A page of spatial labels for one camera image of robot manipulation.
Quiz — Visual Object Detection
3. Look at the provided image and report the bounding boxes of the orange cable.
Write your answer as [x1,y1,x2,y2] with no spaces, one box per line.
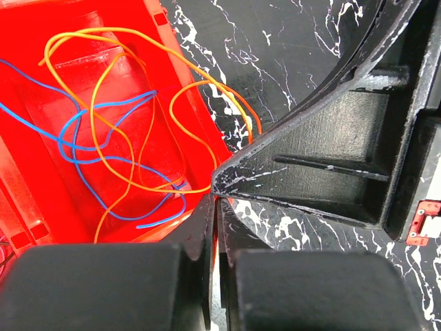
[37,28,263,244]

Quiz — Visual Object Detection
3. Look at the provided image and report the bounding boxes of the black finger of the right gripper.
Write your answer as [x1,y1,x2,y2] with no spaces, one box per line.
[212,1,440,241]

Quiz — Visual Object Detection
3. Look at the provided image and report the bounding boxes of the red storage bin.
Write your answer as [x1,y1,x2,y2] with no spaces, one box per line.
[1,1,230,245]
[1,192,50,281]

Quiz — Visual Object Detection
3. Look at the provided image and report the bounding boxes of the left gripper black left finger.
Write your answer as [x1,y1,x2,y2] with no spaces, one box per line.
[1,194,216,330]

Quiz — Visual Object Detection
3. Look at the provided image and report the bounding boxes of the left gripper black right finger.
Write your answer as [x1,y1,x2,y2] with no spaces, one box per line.
[217,199,426,330]

